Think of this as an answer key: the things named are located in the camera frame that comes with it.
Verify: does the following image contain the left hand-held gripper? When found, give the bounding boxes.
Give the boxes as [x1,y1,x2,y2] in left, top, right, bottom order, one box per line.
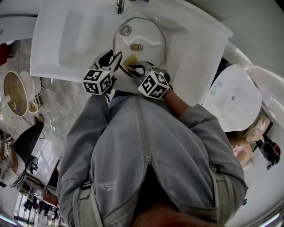
[83,49,123,96]

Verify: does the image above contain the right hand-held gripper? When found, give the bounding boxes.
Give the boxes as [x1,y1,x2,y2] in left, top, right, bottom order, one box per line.
[126,60,172,99]

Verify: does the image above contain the yellow sponge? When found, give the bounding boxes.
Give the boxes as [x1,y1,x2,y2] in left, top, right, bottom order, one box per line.
[122,55,138,72]

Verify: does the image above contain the glass lid with wooden knob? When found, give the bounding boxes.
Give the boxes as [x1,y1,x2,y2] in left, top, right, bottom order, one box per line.
[112,16,167,77]

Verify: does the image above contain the person's right forearm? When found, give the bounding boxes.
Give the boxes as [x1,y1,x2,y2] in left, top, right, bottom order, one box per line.
[163,89,191,120]

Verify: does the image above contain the chrome sink drain plug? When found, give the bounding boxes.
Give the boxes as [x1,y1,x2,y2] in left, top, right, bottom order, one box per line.
[119,25,132,36]

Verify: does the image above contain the chrome faucet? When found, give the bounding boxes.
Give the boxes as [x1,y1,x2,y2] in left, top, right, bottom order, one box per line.
[114,0,150,15]

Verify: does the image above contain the white ceramic sink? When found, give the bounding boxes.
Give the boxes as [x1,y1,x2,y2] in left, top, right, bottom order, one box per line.
[29,0,234,107]

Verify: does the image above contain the person in white coat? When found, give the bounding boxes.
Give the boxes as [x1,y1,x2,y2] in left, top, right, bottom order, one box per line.
[56,93,248,227]

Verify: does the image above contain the round white side table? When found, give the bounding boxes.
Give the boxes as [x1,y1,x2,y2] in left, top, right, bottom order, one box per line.
[20,70,42,107]

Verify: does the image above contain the small white rack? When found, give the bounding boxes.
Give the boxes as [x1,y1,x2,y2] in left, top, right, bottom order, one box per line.
[28,87,47,114]

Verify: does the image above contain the white rectangular fixture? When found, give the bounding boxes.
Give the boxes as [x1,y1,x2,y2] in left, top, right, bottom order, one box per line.
[0,13,38,45]

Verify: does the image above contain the white oval tub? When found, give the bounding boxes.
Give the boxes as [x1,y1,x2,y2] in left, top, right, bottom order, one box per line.
[202,64,263,133]

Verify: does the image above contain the orange brown armchair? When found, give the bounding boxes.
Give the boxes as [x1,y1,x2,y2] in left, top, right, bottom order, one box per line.
[0,43,13,67]

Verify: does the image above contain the person's black undershirt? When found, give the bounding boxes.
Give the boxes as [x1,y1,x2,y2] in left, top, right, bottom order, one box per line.
[130,165,180,220]

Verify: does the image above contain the pink cloth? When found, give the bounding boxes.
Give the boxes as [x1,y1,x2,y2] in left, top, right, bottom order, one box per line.
[230,144,246,156]

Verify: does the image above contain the dark wooden table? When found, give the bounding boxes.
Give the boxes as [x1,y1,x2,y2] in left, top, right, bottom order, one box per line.
[45,158,61,200]

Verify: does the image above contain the large cardboard box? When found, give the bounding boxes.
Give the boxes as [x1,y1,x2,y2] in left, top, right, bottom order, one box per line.
[244,114,274,142]

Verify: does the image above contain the person's beige harness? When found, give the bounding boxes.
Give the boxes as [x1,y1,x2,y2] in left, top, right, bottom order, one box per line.
[72,170,236,227]

